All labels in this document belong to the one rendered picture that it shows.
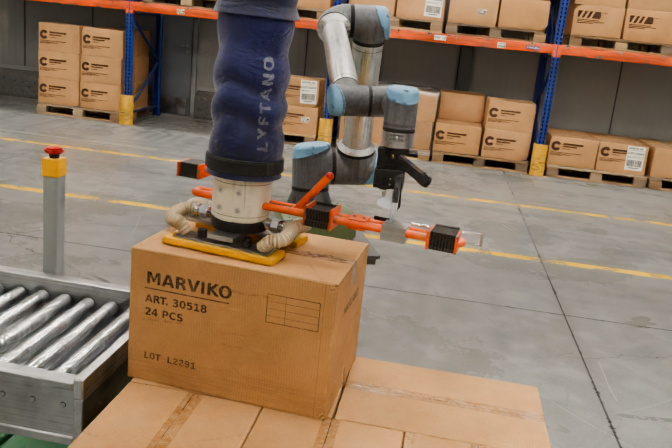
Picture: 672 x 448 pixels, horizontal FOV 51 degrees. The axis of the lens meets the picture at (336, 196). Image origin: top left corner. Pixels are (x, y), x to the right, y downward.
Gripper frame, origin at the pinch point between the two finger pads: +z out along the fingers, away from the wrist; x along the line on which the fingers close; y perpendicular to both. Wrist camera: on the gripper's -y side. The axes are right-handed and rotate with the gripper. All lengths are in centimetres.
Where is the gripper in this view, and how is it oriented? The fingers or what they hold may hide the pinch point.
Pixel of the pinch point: (395, 217)
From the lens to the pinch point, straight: 203.4
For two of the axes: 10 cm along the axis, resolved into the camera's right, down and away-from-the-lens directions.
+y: -9.8, -1.3, 1.6
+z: -1.0, 9.7, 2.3
